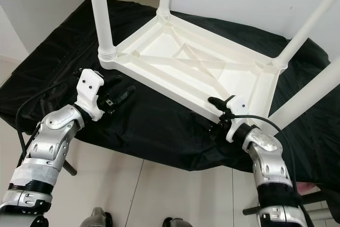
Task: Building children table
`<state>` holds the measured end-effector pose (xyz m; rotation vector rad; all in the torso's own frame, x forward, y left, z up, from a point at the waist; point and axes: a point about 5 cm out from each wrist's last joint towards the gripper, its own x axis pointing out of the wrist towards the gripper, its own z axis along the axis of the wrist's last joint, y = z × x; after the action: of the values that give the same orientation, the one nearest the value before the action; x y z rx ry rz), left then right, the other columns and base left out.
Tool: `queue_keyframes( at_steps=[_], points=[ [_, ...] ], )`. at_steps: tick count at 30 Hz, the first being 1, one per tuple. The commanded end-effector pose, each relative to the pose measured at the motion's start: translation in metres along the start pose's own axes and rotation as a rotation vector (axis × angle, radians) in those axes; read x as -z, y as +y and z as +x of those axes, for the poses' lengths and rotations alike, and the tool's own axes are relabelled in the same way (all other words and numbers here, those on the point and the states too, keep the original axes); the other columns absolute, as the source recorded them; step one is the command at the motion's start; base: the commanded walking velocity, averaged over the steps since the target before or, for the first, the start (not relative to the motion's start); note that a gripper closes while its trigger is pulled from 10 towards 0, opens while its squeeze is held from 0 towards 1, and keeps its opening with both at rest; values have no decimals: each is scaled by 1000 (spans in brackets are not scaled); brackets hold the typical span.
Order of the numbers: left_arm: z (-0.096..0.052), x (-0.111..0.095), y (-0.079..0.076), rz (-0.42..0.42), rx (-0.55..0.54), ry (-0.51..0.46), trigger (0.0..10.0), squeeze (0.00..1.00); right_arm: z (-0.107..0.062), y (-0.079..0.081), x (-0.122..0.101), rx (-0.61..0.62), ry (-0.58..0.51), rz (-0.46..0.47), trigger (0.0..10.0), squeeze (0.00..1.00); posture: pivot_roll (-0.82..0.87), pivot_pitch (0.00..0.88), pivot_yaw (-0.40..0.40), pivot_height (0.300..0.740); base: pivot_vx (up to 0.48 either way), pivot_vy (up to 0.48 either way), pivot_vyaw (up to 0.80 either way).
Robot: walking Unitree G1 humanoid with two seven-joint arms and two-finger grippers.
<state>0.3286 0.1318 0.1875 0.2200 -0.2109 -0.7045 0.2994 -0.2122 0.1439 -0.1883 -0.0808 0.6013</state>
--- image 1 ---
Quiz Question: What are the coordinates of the white plastic table top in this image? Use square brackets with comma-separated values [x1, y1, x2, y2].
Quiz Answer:
[100, 10, 286, 127]

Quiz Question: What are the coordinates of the grey robot right foot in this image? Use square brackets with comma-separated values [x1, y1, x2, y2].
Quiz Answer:
[162, 216, 197, 227]

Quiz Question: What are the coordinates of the grey robot foot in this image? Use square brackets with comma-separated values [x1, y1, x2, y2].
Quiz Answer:
[162, 216, 197, 227]
[82, 207, 115, 227]

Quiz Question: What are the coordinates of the pink cloth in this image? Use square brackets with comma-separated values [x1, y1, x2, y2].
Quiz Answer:
[296, 182, 317, 193]

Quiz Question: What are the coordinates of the grey robot left foot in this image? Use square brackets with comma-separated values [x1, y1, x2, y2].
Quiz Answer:
[82, 207, 115, 227]

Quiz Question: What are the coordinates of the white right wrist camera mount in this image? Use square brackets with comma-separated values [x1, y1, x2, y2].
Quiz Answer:
[226, 95, 251, 142]

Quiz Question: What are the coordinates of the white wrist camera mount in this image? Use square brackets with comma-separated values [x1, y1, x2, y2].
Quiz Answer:
[76, 69, 108, 122]
[226, 95, 251, 142]

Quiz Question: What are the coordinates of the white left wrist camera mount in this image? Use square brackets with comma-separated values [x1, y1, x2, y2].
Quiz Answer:
[76, 69, 108, 122]

